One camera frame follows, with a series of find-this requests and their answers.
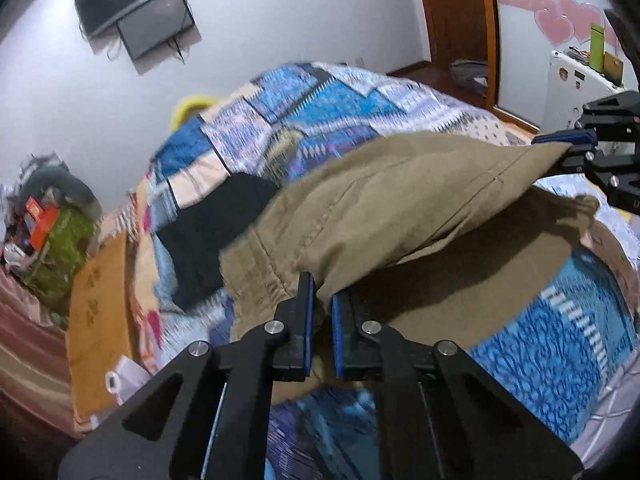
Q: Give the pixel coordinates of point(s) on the green patterned bag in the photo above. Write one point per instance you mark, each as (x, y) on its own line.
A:
(60, 255)

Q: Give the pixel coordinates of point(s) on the orange box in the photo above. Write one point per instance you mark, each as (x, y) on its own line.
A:
(40, 222)

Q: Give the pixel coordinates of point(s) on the orange mat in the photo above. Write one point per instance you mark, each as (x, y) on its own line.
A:
(97, 310)

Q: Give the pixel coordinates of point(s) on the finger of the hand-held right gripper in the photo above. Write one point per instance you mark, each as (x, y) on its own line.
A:
(612, 172)
(565, 136)

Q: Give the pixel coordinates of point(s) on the khaki pants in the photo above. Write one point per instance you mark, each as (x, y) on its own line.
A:
(400, 200)

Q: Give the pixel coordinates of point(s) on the white cabinet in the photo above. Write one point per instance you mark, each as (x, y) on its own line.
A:
(565, 95)

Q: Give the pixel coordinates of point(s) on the grey cloth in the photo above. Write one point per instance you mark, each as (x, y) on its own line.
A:
(70, 182)

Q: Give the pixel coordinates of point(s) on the green box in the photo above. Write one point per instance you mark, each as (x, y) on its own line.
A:
(597, 47)

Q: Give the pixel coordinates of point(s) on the black folded cloth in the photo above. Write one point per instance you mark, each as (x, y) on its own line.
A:
(210, 240)

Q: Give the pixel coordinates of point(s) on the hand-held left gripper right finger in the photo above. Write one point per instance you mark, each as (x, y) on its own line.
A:
(339, 330)

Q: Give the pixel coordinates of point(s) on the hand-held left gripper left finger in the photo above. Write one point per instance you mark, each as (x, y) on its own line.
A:
(308, 310)

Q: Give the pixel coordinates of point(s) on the blue patchwork blanket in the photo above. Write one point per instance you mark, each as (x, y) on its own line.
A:
(545, 345)

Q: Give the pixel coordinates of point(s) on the pink heart wall decoration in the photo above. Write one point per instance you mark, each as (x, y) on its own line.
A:
(555, 25)

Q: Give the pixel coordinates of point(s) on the white paper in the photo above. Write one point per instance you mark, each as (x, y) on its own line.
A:
(125, 377)

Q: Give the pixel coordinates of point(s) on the small wooden box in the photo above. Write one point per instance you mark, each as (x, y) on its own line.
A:
(613, 67)

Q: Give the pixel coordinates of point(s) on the grey wall-mounted panel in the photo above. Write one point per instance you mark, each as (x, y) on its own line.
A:
(155, 22)

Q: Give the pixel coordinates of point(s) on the brown wooden door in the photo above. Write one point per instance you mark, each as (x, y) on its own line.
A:
(450, 15)

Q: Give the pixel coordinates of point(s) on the yellow round object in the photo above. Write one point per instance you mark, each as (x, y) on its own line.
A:
(190, 105)

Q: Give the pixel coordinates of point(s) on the striped red cloth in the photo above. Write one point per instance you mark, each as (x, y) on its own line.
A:
(30, 340)

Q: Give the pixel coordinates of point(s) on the grey bag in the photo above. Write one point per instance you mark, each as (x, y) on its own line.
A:
(467, 74)

